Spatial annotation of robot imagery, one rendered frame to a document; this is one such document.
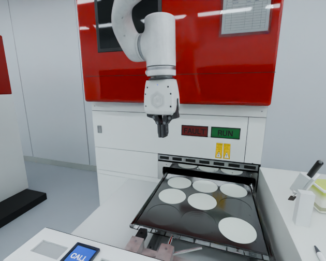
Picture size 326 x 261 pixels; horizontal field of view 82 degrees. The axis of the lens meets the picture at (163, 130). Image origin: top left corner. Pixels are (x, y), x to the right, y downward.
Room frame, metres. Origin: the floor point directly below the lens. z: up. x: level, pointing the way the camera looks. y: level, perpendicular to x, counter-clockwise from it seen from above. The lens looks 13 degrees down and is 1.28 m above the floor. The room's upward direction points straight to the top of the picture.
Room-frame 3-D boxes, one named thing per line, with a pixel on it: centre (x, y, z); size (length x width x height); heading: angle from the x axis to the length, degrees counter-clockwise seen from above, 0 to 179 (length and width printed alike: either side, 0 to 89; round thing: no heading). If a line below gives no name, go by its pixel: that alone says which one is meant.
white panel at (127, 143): (0.86, -0.02, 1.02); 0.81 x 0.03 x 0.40; 72
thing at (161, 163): (0.79, -0.19, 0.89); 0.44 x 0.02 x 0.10; 72
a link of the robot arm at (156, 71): (0.56, 0.01, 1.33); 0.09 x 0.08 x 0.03; 61
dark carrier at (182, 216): (0.59, -0.14, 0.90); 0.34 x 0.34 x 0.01; 72
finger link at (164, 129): (0.55, -0.01, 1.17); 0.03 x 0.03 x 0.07; 61
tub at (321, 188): (0.46, -0.45, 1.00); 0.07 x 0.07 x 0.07; 81
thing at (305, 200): (0.41, -0.34, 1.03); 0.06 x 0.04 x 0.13; 162
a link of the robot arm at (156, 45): (0.57, 0.01, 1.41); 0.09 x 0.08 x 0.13; 61
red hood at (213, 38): (1.16, -0.12, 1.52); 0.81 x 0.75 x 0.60; 72
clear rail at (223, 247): (0.41, -0.08, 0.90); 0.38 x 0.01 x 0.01; 72
